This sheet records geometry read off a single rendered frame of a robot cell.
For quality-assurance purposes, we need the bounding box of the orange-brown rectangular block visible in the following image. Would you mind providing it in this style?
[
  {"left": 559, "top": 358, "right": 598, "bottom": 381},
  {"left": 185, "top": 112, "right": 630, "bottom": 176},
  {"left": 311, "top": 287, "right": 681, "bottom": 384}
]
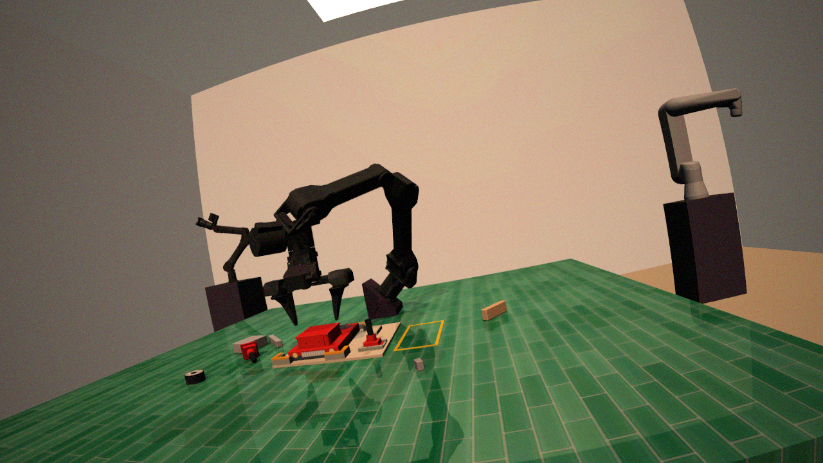
[{"left": 481, "top": 301, "right": 507, "bottom": 321}]

